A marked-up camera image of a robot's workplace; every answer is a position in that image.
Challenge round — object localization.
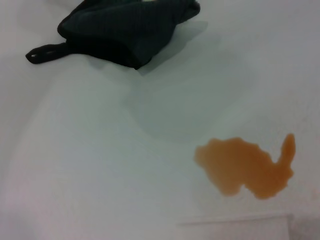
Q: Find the orange brown liquid stain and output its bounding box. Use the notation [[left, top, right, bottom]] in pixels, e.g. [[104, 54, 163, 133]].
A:
[[194, 133, 296, 200]]

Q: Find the dark blue rag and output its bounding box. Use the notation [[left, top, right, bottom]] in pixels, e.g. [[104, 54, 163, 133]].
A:
[[24, 0, 201, 71]]

